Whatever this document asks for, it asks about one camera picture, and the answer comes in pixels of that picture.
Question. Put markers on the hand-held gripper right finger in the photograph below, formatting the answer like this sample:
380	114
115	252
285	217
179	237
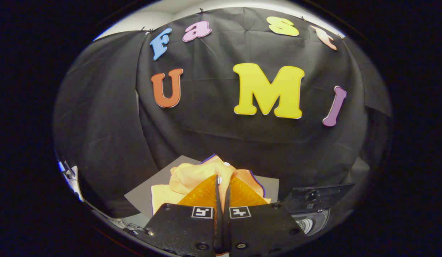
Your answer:
263	225

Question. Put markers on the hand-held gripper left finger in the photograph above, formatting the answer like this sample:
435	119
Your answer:
185	225

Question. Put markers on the yellow orange garment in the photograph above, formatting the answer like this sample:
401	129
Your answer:
192	175

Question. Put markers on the small grey cabinet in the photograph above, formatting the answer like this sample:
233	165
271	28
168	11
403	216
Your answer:
138	196

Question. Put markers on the black backdrop cloth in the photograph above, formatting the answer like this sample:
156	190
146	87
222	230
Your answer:
206	135

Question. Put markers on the blue white object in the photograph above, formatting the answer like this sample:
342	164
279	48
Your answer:
72	178

